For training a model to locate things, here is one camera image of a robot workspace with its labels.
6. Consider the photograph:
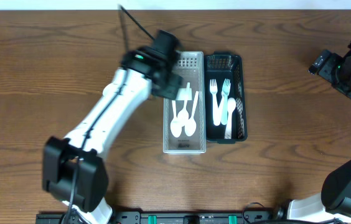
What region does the clear plastic basket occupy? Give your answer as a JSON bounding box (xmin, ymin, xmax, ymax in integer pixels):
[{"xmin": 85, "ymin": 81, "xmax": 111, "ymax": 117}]
[{"xmin": 163, "ymin": 52, "xmax": 206, "ymax": 154}]

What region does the white plastic spoon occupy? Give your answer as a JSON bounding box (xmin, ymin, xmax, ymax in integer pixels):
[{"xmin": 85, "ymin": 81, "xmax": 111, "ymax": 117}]
[
  {"xmin": 184, "ymin": 91, "xmax": 199, "ymax": 137},
  {"xmin": 225, "ymin": 98, "xmax": 236, "ymax": 139},
  {"xmin": 177, "ymin": 100, "xmax": 189, "ymax": 126},
  {"xmin": 171, "ymin": 100, "xmax": 182, "ymax": 138}
]

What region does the black plastic basket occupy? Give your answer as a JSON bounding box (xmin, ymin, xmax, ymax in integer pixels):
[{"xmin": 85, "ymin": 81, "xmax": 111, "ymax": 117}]
[{"xmin": 204, "ymin": 52, "xmax": 248, "ymax": 144}]

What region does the white plastic fork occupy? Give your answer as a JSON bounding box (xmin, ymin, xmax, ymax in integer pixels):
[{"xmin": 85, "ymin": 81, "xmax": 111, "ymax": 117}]
[
  {"xmin": 209, "ymin": 79, "xmax": 220, "ymax": 126},
  {"xmin": 218, "ymin": 92, "xmax": 226, "ymax": 119}
]

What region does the pale green plastic fork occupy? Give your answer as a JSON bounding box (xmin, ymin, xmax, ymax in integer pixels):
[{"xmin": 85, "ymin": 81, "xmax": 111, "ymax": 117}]
[{"xmin": 220, "ymin": 78, "xmax": 231, "ymax": 125}]

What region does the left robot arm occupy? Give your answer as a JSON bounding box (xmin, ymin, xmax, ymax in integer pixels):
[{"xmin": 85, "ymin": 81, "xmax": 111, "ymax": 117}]
[{"xmin": 42, "ymin": 30, "xmax": 182, "ymax": 223}]

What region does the black mounting rail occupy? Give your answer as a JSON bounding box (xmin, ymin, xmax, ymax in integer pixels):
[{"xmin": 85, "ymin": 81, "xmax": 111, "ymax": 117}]
[{"xmin": 35, "ymin": 210, "xmax": 276, "ymax": 224}]

